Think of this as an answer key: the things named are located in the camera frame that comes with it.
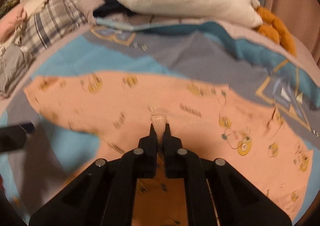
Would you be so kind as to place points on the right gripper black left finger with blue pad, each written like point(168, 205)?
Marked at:
point(104, 193)

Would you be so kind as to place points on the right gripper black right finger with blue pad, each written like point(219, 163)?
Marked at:
point(215, 192)

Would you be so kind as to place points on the plaid blue white pillow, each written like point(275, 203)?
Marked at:
point(57, 19)

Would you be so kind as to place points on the pink cartoon print shirt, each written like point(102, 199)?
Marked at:
point(211, 120)

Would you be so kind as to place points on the blue grey patterned bedspread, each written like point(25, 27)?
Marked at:
point(248, 64)

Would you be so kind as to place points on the pink folded garment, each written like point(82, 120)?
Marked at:
point(11, 20)

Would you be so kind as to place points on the green patterned cloth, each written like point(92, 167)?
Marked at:
point(7, 6)

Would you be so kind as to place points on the dark navy garment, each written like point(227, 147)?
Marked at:
point(110, 7)

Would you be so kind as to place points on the orange plush goose feet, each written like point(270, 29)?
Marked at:
point(274, 29)

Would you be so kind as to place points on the grey lilac pillow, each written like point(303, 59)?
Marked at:
point(87, 7)

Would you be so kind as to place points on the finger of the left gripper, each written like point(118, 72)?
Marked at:
point(14, 137)

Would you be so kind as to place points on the grey folded garment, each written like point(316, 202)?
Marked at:
point(14, 64)

